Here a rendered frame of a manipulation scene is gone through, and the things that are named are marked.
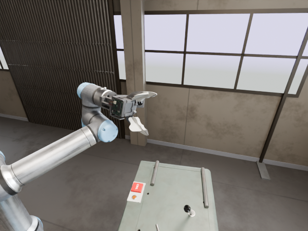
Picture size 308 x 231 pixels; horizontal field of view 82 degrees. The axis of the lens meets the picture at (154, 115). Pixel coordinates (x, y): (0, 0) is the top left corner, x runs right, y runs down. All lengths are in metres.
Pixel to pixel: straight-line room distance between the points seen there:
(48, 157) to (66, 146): 0.06
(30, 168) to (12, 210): 0.29
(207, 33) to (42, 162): 2.46
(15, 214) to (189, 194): 0.81
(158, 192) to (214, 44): 2.14
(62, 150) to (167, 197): 0.66
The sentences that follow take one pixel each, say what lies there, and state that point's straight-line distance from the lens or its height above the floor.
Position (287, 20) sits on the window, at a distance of 2.84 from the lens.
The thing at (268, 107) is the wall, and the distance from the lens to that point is 3.10.
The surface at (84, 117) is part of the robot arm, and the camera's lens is 0.78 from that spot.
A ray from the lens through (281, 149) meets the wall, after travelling 3.54.
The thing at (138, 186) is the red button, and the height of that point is 1.27.
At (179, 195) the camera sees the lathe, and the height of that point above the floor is 1.25.
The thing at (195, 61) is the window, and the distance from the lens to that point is 2.77.
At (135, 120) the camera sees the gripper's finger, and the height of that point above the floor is 1.81.
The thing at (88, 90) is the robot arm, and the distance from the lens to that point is 0.74.
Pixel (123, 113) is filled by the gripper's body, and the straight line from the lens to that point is 0.61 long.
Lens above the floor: 2.12
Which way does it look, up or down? 28 degrees down
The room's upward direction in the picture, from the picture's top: straight up
